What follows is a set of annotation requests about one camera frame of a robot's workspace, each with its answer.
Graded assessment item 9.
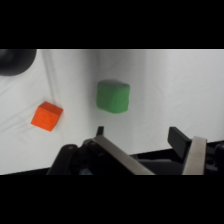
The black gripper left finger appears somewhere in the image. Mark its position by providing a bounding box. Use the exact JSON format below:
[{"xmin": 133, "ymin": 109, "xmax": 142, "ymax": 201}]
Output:
[{"xmin": 47, "ymin": 125, "xmax": 156, "ymax": 176}]

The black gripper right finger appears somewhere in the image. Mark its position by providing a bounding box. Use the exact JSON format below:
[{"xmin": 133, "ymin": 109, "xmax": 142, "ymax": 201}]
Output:
[{"xmin": 167, "ymin": 126, "xmax": 224, "ymax": 176}]

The green soft block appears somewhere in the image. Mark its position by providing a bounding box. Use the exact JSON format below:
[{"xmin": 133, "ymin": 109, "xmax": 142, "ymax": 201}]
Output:
[{"xmin": 96, "ymin": 79, "xmax": 131, "ymax": 114}]

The orange cube block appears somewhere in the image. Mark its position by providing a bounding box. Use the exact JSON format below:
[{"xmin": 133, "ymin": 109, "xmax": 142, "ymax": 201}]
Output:
[{"xmin": 30, "ymin": 101, "xmax": 64, "ymax": 133}]

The black round bowl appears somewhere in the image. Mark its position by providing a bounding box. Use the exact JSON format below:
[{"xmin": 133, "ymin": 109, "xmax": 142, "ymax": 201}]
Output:
[{"xmin": 0, "ymin": 49, "xmax": 38, "ymax": 77}]

